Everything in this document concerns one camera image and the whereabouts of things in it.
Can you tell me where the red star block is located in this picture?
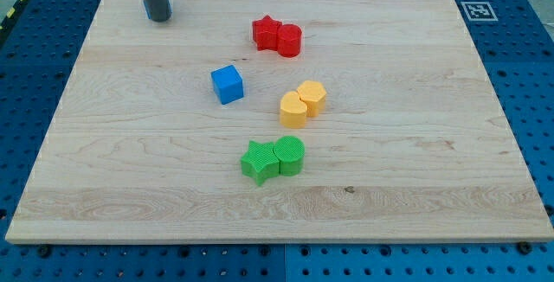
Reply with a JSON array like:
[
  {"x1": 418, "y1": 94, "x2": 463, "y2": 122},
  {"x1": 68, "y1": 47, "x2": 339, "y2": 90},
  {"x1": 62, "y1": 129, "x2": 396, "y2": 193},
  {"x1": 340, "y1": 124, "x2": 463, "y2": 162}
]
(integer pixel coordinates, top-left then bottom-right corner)
[{"x1": 252, "y1": 15, "x2": 282, "y2": 50}]

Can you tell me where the blue cube block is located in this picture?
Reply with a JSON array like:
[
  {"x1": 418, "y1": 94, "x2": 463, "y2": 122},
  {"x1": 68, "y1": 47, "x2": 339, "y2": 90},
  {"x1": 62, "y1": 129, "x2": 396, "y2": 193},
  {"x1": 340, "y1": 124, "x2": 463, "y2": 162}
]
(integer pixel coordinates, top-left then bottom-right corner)
[{"x1": 210, "y1": 65, "x2": 244, "y2": 105}]

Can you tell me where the black yellow hazard tape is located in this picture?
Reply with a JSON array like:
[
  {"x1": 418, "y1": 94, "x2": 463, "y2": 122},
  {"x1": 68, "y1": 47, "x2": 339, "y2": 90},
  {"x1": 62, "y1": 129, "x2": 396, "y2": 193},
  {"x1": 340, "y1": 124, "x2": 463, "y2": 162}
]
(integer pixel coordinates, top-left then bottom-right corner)
[{"x1": 1, "y1": 0, "x2": 30, "y2": 33}]

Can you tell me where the yellow heart block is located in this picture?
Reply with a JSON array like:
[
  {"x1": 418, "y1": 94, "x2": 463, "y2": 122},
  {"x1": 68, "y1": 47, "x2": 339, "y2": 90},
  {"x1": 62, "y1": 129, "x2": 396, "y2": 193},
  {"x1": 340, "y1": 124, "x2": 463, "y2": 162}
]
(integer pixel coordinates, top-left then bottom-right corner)
[{"x1": 280, "y1": 91, "x2": 307, "y2": 129}]

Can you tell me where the wooden board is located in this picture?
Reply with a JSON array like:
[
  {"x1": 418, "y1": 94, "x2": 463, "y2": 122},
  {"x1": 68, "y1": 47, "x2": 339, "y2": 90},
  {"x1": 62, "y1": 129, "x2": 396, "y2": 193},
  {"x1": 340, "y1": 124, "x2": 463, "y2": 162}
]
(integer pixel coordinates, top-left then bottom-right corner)
[{"x1": 6, "y1": 0, "x2": 553, "y2": 244}]

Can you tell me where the red rounded block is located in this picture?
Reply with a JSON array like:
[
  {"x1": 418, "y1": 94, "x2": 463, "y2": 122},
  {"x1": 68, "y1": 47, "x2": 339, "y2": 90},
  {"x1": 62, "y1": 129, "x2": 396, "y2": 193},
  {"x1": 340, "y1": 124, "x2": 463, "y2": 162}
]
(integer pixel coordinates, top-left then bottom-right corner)
[{"x1": 277, "y1": 24, "x2": 302, "y2": 58}]

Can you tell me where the green star block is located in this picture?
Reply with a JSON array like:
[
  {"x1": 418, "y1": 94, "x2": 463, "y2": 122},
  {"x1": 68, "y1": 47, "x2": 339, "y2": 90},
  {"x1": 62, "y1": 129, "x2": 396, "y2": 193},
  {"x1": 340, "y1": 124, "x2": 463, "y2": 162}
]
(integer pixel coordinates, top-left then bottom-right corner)
[{"x1": 241, "y1": 140, "x2": 280, "y2": 186}]

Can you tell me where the white fiducial marker tag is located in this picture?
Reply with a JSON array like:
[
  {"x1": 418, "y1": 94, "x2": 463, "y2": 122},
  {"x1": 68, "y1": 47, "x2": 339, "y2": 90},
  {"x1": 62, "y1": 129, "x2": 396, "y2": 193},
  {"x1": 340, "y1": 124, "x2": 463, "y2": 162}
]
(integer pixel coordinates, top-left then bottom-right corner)
[{"x1": 461, "y1": 1, "x2": 498, "y2": 22}]

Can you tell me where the green cylinder block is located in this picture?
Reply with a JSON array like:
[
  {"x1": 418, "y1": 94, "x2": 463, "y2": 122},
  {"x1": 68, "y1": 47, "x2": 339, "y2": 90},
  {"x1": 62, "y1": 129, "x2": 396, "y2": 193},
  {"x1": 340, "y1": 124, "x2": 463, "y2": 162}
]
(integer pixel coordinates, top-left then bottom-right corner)
[{"x1": 274, "y1": 136, "x2": 305, "y2": 176}]

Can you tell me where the yellow hexagon block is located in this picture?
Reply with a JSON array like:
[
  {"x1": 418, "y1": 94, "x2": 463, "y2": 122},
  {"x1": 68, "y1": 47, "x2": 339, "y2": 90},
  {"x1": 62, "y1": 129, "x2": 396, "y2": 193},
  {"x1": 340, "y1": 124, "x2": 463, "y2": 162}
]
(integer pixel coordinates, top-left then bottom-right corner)
[{"x1": 297, "y1": 80, "x2": 327, "y2": 118}]

